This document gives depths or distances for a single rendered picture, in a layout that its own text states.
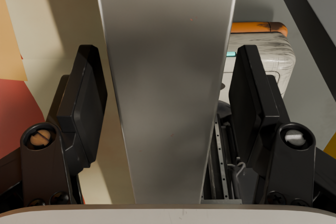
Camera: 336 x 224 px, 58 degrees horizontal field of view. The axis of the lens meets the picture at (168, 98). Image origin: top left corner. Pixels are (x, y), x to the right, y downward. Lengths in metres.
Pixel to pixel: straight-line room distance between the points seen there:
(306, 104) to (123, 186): 1.56
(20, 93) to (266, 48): 1.00
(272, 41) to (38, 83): 1.04
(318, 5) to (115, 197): 0.32
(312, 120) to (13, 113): 1.77
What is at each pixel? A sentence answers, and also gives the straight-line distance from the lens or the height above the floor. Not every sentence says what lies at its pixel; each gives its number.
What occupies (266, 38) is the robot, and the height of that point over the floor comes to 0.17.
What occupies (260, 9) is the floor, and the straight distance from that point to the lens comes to 1.29.
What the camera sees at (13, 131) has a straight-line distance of 0.20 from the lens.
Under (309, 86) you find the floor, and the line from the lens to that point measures 1.65.
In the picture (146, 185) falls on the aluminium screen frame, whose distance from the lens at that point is 0.16.
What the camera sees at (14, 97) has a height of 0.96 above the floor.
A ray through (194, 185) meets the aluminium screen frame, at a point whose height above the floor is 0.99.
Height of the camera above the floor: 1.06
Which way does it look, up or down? 43 degrees down
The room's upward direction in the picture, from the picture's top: 180 degrees counter-clockwise
